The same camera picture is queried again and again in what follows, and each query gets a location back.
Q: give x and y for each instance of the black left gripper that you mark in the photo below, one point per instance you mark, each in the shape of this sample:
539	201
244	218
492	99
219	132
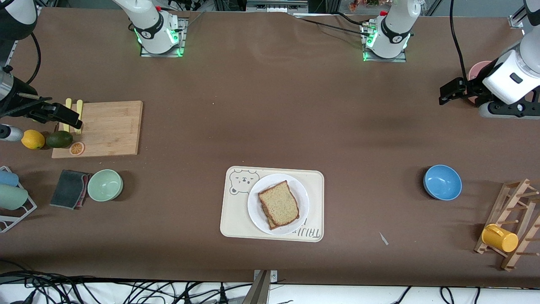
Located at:
473	89

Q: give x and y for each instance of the small metal bracket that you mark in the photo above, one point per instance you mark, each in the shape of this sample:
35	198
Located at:
274	276

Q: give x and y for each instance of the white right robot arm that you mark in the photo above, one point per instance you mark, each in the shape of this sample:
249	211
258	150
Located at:
152	29

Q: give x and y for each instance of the wooden cutting board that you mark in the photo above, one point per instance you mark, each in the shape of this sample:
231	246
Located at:
109	131

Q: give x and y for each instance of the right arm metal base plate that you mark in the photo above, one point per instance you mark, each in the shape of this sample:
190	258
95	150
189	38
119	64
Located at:
182	38

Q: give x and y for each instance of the aluminium frame profile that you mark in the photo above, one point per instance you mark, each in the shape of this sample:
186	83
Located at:
517	19
38	8

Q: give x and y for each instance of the dark green avocado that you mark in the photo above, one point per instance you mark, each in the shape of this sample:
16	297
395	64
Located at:
59	139

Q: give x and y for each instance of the pale green cup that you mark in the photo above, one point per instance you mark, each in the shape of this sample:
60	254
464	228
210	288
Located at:
12	197

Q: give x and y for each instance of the yellow lemon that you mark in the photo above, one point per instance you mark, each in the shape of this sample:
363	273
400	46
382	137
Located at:
33	139

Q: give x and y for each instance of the grey metal post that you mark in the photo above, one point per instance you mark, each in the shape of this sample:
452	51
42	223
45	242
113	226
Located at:
259	291

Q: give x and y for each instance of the light green bowl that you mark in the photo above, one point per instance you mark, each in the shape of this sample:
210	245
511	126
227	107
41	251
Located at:
105	185

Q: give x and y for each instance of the wooden mug rack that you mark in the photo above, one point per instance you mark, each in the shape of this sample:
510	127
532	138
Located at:
509	261

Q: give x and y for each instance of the orange slice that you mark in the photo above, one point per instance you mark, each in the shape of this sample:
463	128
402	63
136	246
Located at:
76	148

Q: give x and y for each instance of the yellow plastic fork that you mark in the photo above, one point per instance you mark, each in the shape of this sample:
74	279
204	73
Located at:
79	107

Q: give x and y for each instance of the pink bowl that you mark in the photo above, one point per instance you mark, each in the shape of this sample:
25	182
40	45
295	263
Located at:
479	69

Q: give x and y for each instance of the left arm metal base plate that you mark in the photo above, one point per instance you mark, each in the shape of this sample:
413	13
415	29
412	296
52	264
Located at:
386	60

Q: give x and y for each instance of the yellow mug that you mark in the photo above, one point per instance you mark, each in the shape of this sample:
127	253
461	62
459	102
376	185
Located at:
500	238

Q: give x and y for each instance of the grey metal box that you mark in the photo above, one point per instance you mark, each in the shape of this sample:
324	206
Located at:
276	5

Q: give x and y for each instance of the light blue cup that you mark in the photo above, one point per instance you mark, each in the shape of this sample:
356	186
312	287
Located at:
7	178

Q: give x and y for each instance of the white round plate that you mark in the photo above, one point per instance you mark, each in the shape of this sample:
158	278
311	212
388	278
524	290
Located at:
257	211

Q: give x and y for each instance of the grey folded cloth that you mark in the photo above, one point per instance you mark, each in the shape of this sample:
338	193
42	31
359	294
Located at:
67	189

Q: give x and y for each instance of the yellow plastic knife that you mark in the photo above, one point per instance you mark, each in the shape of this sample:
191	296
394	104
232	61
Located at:
67	103

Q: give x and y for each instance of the blue bowl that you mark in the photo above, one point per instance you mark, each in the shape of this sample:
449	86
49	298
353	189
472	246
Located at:
443	182

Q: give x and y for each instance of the small white paper scrap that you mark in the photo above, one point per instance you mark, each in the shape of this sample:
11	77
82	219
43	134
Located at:
384	239

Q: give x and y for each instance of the brown bread slice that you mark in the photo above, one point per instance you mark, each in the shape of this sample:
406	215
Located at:
272	221
280	204

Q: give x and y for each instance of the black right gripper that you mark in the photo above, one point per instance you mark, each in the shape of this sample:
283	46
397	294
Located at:
16	101

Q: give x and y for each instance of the cream bear print tray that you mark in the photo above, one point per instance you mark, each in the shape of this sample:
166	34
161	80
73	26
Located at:
236	219

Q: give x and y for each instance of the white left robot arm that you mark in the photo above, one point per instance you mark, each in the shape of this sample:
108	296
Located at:
392	33

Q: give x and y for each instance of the brown bread slice under egg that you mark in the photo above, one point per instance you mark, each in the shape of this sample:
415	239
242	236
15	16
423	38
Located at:
272	221

